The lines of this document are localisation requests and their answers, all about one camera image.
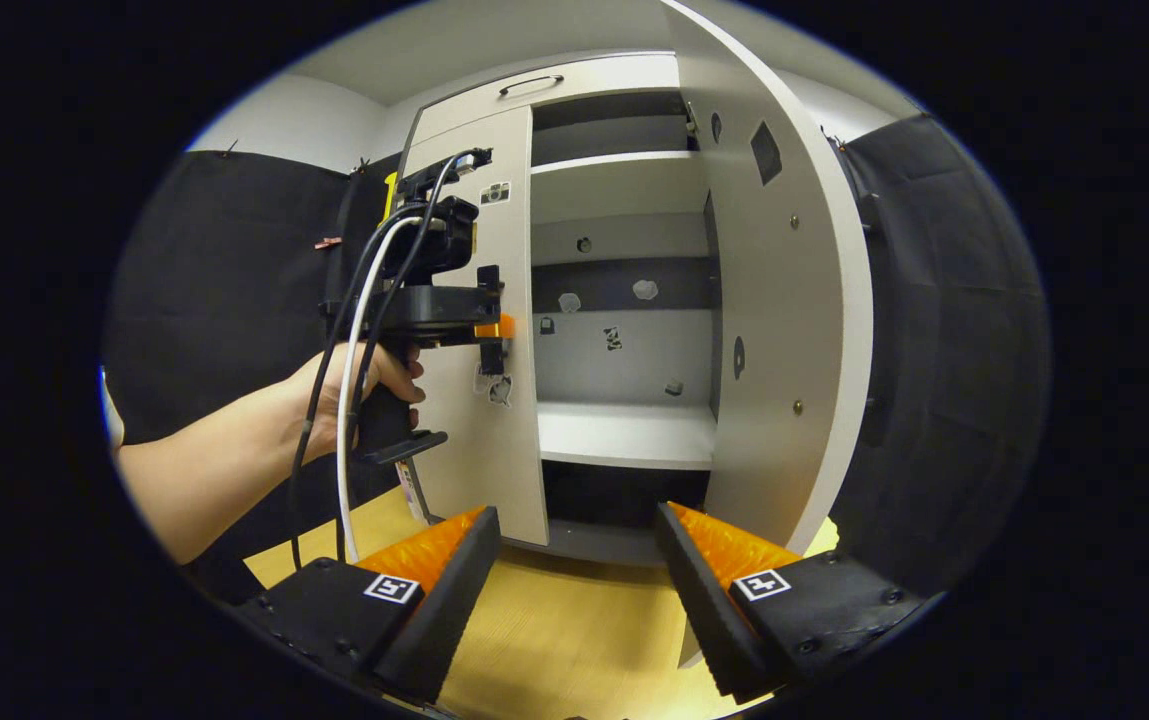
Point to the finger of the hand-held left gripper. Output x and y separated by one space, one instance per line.
494 326

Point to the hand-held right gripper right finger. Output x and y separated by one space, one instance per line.
709 610

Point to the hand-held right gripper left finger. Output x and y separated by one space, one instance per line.
449 600

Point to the shoe cabinet door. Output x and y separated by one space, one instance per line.
784 300
509 450

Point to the grey double-door shoe cabinet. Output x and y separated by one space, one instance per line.
634 360

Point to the grey cabinet shelf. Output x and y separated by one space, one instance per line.
614 185
624 435

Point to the metal door hinge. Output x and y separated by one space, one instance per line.
691 118

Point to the small white printed box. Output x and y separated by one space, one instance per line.
414 495

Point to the black cloth clip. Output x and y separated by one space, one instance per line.
362 165
831 136
229 149

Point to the black backdrop cloth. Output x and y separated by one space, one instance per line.
934 350

